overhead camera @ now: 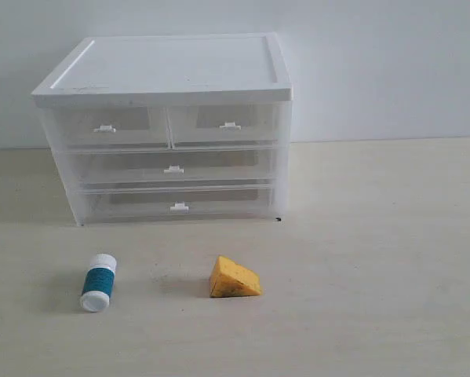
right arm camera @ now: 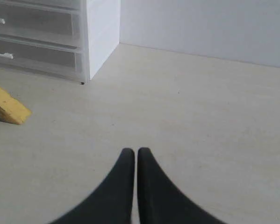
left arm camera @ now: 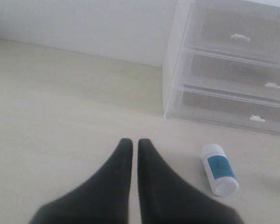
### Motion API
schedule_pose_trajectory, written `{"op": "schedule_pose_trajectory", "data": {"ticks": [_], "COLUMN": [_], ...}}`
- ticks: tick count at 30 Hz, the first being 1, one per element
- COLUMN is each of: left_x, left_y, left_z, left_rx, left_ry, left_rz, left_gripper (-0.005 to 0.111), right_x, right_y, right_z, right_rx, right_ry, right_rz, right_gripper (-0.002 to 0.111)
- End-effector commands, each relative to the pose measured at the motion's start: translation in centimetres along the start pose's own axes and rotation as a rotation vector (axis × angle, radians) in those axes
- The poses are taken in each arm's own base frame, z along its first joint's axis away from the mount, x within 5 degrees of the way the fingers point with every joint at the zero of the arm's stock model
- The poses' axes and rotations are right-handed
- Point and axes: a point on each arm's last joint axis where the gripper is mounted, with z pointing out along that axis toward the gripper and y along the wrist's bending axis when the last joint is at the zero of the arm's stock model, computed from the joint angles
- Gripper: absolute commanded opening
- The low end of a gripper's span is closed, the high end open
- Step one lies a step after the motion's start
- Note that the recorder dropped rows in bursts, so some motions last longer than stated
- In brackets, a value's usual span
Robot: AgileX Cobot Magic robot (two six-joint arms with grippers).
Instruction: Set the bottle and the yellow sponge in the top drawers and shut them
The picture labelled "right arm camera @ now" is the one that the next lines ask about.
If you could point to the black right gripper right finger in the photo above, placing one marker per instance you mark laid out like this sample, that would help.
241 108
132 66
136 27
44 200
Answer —
160 201

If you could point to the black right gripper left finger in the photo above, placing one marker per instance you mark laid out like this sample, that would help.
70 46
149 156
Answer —
111 202

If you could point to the yellow sponge wedge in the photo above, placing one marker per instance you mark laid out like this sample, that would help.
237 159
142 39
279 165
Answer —
11 110

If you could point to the clear bottom wide drawer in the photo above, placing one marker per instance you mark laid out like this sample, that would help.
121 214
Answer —
59 62

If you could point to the clear wide drawer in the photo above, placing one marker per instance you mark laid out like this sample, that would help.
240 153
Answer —
40 23
59 62

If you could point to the white plastic drawer cabinet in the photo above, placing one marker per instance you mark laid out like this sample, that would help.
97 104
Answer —
99 29

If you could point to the clear middle wide drawer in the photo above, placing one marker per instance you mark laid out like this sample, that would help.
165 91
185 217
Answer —
40 23

